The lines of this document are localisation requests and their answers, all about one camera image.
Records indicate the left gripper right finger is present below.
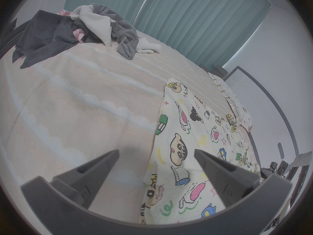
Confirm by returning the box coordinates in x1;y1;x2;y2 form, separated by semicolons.
194;149;261;209

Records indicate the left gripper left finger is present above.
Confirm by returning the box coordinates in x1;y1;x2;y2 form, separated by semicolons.
52;149;120;209

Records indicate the white printed pyjama top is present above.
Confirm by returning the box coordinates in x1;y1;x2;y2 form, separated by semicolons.
139;76;261;225

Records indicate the bed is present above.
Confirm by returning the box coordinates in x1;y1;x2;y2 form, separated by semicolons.
0;21;301;226

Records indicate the pile of clothes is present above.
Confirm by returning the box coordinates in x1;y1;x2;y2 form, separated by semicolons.
12;4;162;69

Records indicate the white printed pillow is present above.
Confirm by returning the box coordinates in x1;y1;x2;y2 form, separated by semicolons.
208;72;254;133

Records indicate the blue-green curtain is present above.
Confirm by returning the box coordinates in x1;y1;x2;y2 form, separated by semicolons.
65;0;272;69

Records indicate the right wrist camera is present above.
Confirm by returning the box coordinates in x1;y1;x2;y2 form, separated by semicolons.
279;160;290;175

